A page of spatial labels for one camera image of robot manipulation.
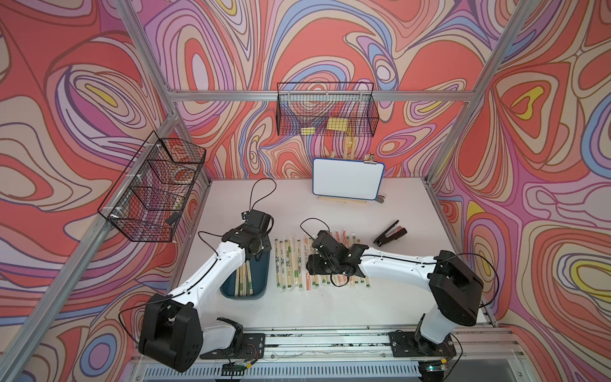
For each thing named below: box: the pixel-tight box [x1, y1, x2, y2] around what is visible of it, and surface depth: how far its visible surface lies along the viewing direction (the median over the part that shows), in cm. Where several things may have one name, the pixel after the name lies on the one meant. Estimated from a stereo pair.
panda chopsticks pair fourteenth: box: [274, 238, 282, 288], surface depth 94 cm
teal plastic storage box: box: [219, 249, 271, 301], surface depth 86 cm
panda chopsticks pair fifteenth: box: [279, 240, 286, 290], surface depth 95 cm
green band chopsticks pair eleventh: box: [291, 235, 296, 288], surface depth 93 cm
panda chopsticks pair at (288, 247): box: [284, 239, 292, 289], surface depth 94 cm
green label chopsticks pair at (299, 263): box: [296, 238, 304, 289], surface depth 91 cm
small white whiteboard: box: [311, 157, 386, 201], surface depth 100 cm
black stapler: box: [372, 219, 408, 247], surface depth 100 cm
